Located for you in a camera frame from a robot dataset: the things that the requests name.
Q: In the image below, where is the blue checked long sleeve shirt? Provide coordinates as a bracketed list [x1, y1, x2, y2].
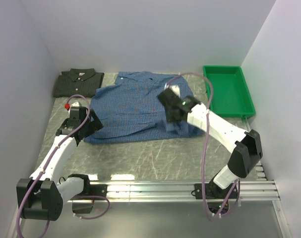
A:
[84, 71, 204, 144]

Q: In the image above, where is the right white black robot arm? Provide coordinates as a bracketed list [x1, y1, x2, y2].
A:
[157, 88, 263, 198]

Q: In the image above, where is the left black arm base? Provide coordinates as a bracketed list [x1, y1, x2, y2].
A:
[69, 184, 109, 217]

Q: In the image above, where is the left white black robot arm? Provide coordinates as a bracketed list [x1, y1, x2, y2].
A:
[16, 106, 103, 221]

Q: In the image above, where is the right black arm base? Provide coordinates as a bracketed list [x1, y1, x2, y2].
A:
[205, 180, 241, 216]

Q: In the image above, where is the dark green folded shirt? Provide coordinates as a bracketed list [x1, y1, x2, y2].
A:
[53, 68, 105, 98]

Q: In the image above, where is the green plastic tray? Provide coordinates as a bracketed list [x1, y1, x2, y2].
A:
[203, 65, 256, 119]

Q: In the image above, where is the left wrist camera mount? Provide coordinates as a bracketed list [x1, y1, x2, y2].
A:
[64, 101, 82, 112]

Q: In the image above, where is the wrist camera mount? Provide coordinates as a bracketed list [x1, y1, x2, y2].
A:
[164, 83, 181, 97]
[64, 101, 82, 112]

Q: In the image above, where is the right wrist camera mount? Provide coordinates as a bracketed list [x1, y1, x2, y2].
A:
[164, 83, 181, 97]

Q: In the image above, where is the aluminium mounting rail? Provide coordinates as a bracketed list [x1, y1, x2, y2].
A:
[91, 180, 280, 203]

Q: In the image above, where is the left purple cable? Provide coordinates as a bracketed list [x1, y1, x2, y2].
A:
[16, 94, 111, 238]

